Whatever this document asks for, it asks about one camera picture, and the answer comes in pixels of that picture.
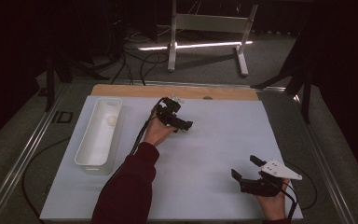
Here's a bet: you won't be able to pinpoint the person's right hand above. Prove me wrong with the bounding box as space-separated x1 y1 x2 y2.
254 177 292 222

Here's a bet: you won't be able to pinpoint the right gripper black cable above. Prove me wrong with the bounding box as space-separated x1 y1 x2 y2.
269 180 299 224

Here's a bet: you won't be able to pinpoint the pale blue table mat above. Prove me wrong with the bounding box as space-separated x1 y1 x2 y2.
39 94 304 222

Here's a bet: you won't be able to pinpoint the metal floor rail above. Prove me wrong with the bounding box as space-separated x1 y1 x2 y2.
0 83 69 224
117 79 287 93
292 92 355 224

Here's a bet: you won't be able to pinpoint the black stand legs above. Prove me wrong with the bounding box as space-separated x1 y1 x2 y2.
45 55 110 113
251 31 313 125

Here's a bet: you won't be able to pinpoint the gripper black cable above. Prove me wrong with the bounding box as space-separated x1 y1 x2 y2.
269 180 299 224
111 97 166 181

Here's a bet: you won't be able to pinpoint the white metal stand frame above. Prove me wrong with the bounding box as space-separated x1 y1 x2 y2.
167 0 259 77

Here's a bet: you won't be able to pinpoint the person's left hand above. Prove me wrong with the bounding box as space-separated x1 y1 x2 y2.
143 106 178 147

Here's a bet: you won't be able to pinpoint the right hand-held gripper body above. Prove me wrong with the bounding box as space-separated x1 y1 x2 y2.
239 158 303 198

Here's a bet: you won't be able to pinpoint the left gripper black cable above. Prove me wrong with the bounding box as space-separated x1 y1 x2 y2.
111 97 166 181

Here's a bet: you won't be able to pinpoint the black floor cable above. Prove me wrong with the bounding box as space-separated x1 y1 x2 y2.
283 159 319 211
139 50 169 87
21 136 73 220
110 52 134 86

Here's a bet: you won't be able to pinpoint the white plastic bin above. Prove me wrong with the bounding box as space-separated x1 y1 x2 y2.
74 97 126 175

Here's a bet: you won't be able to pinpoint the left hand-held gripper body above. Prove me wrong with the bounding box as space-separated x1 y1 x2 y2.
155 96 185 127

